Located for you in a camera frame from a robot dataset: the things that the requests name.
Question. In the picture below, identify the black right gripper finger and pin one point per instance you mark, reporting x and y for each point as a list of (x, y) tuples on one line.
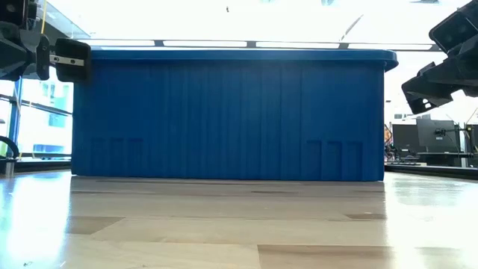
[(426, 69), (422, 93)]

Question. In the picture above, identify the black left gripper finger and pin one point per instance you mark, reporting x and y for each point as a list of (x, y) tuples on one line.
[(72, 60)]

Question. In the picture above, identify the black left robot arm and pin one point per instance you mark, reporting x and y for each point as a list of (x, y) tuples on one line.
[(13, 11)]

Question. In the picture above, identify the blue plastic ribbed bin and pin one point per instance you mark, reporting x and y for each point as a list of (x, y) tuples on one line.
[(224, 112)]

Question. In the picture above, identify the large black computer monitor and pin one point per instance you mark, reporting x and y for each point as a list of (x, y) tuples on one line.
[(436, 134)]

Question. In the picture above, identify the small black computer monitor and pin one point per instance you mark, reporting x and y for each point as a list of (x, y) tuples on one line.
[(404, 138)]

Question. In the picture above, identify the dark background desk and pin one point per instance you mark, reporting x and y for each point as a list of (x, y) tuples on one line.
[(446, 157)]

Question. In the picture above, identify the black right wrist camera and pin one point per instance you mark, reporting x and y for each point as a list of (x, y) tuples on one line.
[(453, 28)]

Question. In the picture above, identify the blue vertical post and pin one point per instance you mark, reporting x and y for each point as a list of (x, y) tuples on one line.
[(15, 112)]

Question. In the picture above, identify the grey metal frame rail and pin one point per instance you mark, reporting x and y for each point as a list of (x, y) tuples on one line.
[(250, 44)]

